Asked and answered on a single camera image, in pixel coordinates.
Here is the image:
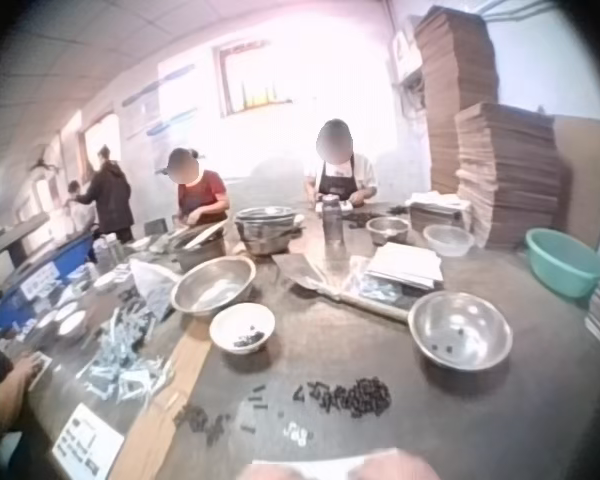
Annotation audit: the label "person's left hand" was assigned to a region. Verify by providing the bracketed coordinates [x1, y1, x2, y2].
[240, 462, 307, 480]

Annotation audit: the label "person's right hand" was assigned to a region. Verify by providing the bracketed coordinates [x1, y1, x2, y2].
[353, 447, 442, 480]

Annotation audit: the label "small clear packet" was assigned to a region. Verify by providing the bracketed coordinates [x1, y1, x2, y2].
[279, 421, 315, 447]

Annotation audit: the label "white paper sheet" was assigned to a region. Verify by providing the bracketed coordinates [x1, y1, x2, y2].
[252, 446, 402, 480]

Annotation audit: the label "scattered row of black parts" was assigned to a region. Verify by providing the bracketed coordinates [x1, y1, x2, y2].
[238, 383, 267, 434]

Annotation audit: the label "large pile of black parts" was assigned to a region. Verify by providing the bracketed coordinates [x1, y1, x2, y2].
[293, 375, 393, 419]

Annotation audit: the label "small pile of black parts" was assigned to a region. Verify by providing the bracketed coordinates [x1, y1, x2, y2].
[173, 401, 232, 447]

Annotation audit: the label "brown cardboard strip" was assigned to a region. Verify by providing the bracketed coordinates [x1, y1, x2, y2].
[111, 319, 214, 480]

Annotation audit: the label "large steel bowl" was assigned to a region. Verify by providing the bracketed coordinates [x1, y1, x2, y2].
[407, 290, 514, 374]

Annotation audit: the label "white bowl with black parts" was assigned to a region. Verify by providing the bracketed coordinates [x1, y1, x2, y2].
[209, 301, 277, 356]

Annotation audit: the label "clear bag of packets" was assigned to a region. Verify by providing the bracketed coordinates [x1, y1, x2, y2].
[338, 254, 412, 322]

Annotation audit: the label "white printed label card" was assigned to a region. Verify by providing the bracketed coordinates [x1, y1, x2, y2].
[51, 402, 126, 480]

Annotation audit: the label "pile of white blue packets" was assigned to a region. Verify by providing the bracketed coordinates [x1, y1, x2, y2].
[76, 303, 175, 407]

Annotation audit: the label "wide steel bowl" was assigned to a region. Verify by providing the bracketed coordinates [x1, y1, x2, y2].
[170, 255, 258, 319]

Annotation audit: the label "stack of white papers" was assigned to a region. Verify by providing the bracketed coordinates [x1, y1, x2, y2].
[363, 241, 445, 292]

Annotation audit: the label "brown flat paper bag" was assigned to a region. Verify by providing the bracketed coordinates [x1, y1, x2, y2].
[271, 251, 332, 297]

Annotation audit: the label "clear plastic bag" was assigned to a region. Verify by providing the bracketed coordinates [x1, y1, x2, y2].
[128, 258, 182, 322]

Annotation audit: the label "clear plastic bowl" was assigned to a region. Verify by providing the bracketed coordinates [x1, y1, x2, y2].
[422, 223, 476, 259]

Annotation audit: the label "small steel bowl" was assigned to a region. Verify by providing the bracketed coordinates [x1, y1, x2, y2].
[365, 215, 412, 248]

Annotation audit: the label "dark pot with wooden board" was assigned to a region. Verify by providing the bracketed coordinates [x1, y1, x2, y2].
[171, 221, 228, 274]

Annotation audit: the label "stack of steel bowls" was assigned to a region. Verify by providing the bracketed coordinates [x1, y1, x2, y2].
[234, 205, 298, 258]

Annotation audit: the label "white small dishes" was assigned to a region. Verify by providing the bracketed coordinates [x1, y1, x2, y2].
[35, 298, 90, 339]

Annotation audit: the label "grey water bottle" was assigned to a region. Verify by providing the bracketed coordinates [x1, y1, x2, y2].
[321, 194, 345, 246]

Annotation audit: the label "teal plastic basin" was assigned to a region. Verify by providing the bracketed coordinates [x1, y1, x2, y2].
[524, 227, 600, 300]

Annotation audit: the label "pile of white sheets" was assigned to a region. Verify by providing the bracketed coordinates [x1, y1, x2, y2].
[408, 190, 475, 232]

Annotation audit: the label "blue crate with packets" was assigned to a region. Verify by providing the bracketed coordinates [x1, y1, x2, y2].
[0, 233, 95, 342]

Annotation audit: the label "short stack of flat cardboard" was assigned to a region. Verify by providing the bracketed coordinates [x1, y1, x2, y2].
[454, 101, 567, 251]

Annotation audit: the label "tall stack of flat cardboard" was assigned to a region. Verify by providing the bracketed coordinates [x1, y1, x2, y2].
[413, 5, 499, 195]

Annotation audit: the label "window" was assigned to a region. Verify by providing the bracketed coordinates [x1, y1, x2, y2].
[213, 38, 297, 120]

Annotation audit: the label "wall electrical box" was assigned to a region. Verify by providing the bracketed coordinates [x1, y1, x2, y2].
[391, 23, 427, 85]

